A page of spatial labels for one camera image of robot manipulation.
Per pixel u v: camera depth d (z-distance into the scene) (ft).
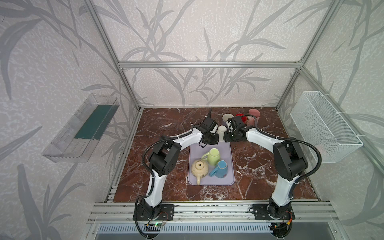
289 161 1.63
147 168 1.74
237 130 2.44
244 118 3.48
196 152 3.08
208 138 2.64
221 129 3.14
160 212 2.36
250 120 3.41
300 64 3.07
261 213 2.39
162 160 1.73
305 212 2.47
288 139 1.79
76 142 2.07
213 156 2.72
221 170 2.62
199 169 2.62
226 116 3.44
